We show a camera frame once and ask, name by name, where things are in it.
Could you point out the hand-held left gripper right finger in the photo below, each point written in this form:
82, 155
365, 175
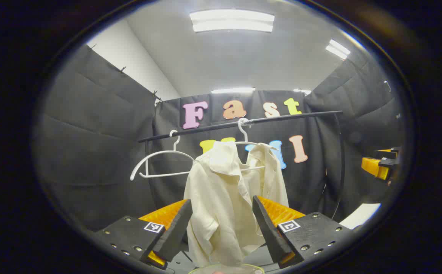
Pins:
270, 232

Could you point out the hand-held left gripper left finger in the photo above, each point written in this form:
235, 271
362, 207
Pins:
175, 232

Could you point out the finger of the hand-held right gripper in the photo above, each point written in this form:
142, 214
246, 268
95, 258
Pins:
373, 165
388, 154

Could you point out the round laundry hamper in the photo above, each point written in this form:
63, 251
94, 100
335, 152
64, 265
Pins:
244, 267

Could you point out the cream shirt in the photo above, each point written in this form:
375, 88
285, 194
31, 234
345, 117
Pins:
221, 198

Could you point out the white plastic hanger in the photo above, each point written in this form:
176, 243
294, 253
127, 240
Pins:
175, 144
245, 133

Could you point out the black clothes rack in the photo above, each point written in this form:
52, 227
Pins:
282, 117

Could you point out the white panel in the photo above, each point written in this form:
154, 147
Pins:
360, 215

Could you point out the black backdrop cloth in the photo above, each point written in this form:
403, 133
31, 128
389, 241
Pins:
91, 133

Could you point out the large ceiling light panel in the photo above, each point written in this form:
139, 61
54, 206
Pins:
232, 21

